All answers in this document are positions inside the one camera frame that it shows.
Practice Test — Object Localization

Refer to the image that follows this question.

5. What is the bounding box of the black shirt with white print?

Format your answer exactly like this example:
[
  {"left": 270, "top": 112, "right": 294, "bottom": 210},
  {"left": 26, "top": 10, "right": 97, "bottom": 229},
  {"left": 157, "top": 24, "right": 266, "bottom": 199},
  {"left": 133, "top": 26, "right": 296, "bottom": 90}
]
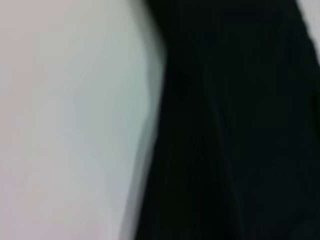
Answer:
[{"left": 133, "top": 0, "right": 320, "bottom": 240}]

